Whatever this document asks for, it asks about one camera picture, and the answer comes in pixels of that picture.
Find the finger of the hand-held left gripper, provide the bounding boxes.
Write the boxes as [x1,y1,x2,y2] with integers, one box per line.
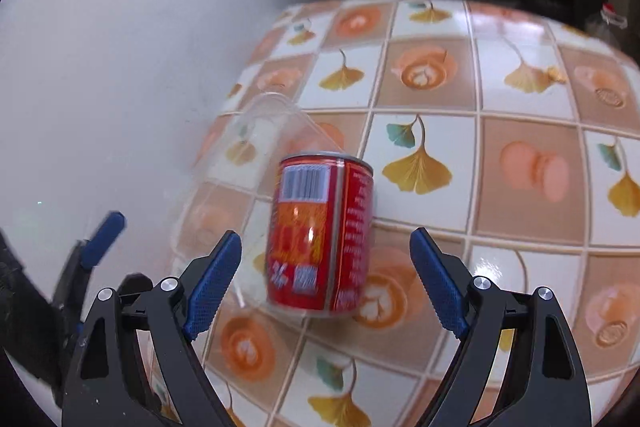
[117,273,155,303]
[50,211,127,338]

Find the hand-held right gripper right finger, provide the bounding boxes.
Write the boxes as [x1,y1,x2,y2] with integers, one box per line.
[409,227,594,427]

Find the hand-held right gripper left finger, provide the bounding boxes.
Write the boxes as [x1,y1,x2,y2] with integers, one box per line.
[60,229,244,427]

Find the red drink can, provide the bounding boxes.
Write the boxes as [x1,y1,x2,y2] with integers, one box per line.
[265,152,376,321]

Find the ginkgo print tablecloth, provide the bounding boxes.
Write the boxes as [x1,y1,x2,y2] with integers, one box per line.
[150,0,640,427]

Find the clear plastic container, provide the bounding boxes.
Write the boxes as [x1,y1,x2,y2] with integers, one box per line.
[170,92,347,309]

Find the yellow cooking oil bottle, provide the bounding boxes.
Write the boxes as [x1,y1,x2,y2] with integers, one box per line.
[582,2,629,54]

